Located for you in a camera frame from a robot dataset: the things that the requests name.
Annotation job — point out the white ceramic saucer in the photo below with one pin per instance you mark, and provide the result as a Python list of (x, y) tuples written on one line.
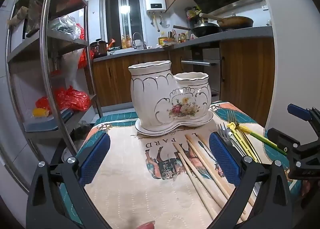
[(152, 131)]

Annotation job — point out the kitchen window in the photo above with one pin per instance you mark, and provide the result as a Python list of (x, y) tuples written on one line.
[(123, 16)]

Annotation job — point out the clear plastic bag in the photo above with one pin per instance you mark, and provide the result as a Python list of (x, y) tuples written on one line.
[(62, 25)]

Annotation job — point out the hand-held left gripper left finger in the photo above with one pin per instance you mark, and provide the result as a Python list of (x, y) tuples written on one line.
[(96, 156)]

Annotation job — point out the metal shelf rack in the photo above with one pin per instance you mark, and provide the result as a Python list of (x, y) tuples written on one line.
[(45, 44)]

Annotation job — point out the yellow green plastic utensil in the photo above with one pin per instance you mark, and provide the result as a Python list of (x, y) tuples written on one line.
[(265, 141)]

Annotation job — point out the amber glass bottles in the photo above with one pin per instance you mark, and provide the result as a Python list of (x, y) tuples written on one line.
[(126, 41)]

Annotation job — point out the white floral ceramic utensil holder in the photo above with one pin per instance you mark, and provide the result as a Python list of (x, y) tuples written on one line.
[(150, 94)]

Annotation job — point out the grey kitchen countertop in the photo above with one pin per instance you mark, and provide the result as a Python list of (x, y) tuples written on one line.
[(237, 34)]

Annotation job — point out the person's left hand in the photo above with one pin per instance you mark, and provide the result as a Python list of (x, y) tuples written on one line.
[(148, 225)]

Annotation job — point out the metal faucet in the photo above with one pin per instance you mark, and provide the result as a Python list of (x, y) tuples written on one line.
[(136, 39)]

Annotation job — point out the black wok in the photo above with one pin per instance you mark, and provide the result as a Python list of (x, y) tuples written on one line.
[(205, 31)]

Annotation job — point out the silver metal fork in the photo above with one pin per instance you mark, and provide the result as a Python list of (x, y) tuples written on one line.
[(228, 136), (221, 131)]

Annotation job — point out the yellow cooking oil bottle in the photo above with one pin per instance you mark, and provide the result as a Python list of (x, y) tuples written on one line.
[(163, 40)]

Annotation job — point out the horse printed table cloth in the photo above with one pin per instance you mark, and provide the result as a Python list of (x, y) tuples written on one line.
[(130, 181)]

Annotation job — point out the white plastic bag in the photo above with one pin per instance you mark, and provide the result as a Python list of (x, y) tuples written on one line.
[(72, 69)]

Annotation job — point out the gold metal fork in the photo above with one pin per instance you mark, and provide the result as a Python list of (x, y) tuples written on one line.
[(232, 117)]

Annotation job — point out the wooden base cabinet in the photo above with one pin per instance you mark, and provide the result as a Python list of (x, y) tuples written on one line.
[(112, 81), (247, 74)]

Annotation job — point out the white wall socket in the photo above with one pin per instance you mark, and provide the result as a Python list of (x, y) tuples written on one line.
[(265, 7)]

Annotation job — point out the large red plastic bag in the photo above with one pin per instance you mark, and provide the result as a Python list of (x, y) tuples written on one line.
[(72, 99)]

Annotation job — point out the small red plastic bag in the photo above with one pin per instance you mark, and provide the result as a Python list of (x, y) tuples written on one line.
[(80, 31)]

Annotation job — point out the brown frying pan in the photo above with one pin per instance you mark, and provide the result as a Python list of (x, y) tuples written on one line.
[(235, 21)]

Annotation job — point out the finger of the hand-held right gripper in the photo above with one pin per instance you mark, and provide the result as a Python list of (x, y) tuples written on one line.
[(282, 139), (298, 112)]

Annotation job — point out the yellow round item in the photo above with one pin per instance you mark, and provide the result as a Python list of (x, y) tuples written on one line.
[(40, 112)]

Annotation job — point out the built-in oven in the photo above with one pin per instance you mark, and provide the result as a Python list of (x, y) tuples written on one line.
[(202, 69)]

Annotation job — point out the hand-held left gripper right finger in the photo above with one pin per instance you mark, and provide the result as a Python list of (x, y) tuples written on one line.
[(222, 156)]

